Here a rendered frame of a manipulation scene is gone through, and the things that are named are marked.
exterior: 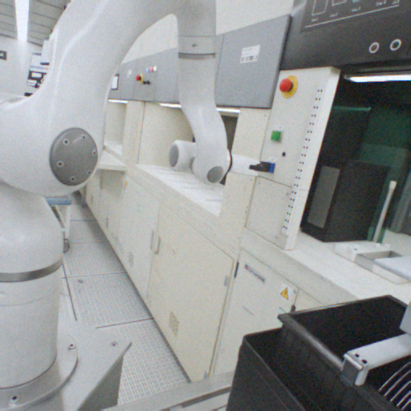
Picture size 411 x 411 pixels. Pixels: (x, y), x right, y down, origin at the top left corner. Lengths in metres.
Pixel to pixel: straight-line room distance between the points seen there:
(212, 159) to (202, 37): 0.27
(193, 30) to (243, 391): 0.67
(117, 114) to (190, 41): 3.05
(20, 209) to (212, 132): 0.45
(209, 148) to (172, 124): 1.61
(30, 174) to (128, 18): 0.28
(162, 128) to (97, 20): 1.84
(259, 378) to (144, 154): 2.01
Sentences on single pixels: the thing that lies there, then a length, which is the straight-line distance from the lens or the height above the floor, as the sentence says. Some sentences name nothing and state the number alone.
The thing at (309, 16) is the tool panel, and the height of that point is 1.54.
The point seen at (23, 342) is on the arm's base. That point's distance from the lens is 0.55.
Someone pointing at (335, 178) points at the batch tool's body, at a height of 1.10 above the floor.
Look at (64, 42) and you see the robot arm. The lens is 0.49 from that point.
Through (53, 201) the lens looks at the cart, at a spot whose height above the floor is 0.45.
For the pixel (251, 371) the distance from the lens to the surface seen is 0.44.
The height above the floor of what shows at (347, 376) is 0.99.
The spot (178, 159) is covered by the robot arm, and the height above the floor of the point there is 1.10.
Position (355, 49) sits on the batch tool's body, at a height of 1.43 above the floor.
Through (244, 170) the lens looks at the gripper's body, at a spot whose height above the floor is 1.09.
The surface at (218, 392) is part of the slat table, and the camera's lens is 0.63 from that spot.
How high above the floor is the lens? 1.19
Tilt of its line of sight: 14 degrees down
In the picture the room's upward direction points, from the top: 10 degrees clockwise
